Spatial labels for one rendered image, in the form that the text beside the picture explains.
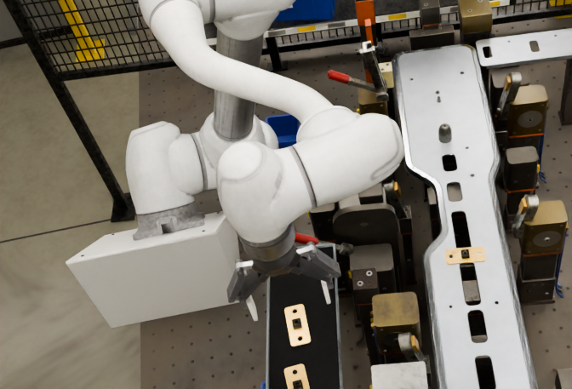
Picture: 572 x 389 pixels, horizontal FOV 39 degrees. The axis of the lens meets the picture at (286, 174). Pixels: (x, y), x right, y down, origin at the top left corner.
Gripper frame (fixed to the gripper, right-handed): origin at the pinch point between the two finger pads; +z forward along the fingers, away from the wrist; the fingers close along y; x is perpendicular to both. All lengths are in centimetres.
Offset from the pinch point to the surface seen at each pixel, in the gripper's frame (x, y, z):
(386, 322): -0.8, -16.9, 16.9
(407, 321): 0.0, -20.8, 16.9
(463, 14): -85, -58, 19
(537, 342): -7, -52, 55
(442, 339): 1.5, -27.2, 24.9
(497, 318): -0.1, -39.2, 24.9
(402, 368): 10.8, -17.1, 13.9
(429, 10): -89, -50, 18
